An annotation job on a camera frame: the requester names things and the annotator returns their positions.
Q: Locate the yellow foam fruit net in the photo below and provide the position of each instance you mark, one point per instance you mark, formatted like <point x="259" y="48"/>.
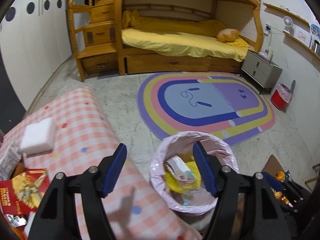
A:
<point x="182" y="174"/>

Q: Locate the white milk carton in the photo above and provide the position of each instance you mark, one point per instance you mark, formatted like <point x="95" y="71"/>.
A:
<point x="9" y="160"/>

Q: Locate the white desk fan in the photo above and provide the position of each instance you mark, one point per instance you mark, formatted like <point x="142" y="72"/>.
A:
<point x="288" y="24"/>

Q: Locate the colourful oval rug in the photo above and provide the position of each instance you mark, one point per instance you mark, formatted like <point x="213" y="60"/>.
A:
<point x="222" y="104"/>

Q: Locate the grey nightstand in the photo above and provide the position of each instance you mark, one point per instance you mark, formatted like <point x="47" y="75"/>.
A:
<point x="264" y="73"/>

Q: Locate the white wardrobe with dots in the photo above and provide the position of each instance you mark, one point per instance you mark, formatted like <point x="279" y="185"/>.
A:
<point x="34" y="43"/>

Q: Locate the wooden stair drawers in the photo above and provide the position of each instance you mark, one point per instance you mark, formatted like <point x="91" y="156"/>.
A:
<point x="95" y="33"/>

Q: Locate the white foam block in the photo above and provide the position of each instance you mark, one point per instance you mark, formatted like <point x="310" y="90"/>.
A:
<point x="39" y="137"/>

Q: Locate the wooden bunk bed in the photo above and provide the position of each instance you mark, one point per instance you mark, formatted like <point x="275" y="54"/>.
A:
<point x="243" y="15"/>

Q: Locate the yellow bed sheet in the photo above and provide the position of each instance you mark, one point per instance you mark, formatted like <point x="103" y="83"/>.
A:
<point x="180" y="38"/>

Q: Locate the wooden wall shelf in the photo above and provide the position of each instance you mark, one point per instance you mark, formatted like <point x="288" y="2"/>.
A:
<point x="302" y="30"/>

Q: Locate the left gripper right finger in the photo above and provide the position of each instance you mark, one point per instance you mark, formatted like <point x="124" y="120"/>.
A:
<point x="262" y="215"/>

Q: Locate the orange plush toy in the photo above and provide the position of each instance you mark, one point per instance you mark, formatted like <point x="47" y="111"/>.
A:
<point x="227" y="35"/>

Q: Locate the red trash bin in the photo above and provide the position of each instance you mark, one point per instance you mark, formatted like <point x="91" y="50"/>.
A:
<point x="281" y="97"/>

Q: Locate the crumpled silver foil wrapper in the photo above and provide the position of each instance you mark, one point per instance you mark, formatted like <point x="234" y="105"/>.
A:
<point x="15" y="220"/>

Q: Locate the cardboard with orange peels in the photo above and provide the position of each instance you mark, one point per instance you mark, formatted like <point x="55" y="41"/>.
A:
<point x="291" y="195"/>

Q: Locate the pink checkered tablecloth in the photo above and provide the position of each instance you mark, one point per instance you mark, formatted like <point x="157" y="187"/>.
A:
<point x="83" y="138"/>

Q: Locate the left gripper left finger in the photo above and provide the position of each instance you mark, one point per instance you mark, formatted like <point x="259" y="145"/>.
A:
<point x="56" y="216"/>

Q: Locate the pink lined trash bin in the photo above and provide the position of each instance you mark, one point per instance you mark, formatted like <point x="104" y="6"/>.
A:
<point x="196" y="202"/>

